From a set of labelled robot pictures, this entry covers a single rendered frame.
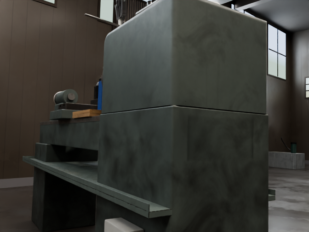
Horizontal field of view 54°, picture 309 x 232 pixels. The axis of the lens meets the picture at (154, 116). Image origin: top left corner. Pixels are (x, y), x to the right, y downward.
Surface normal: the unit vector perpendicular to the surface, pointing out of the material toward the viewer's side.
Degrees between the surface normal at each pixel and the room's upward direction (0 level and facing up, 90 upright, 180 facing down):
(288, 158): 90
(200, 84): 90
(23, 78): 90
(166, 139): 90
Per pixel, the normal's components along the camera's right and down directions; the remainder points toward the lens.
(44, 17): 0.68, -0.04
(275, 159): -0.74, -0.07
